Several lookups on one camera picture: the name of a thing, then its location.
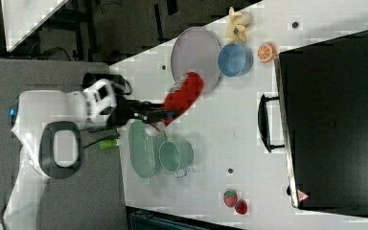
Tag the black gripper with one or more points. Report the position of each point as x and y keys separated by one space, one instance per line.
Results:
x=127 y=109

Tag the red ketchup bottle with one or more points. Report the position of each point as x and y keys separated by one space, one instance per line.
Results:
x=180 y=98

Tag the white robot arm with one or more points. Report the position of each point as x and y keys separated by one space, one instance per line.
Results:
x=48 y=125

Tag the green marker cap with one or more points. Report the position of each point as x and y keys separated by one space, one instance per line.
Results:
x=108 y=144

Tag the green metal mug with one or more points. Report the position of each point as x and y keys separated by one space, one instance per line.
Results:
x=176 y=156

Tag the grey round plate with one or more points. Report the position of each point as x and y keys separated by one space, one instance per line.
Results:
x=197 y=50

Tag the blue bowl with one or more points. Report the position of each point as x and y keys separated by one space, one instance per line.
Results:
x=235 y=60

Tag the toy peeled banana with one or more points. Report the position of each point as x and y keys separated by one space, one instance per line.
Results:
x=237 y=25

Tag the toy strawberry with leaves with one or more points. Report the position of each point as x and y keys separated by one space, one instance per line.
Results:
x=230 y=198

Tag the toy orange slice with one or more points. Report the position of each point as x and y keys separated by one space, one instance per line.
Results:
x=267 y=52

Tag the red toy strawberry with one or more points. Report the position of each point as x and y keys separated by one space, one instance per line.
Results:
x=241 y=207

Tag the black toaster oven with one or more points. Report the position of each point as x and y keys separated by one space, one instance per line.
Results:
x=323 y=99

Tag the large black cylinder post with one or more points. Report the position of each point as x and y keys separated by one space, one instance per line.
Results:
x=87 y=80

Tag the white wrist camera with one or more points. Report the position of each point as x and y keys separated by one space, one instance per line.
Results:
x=101 y=98

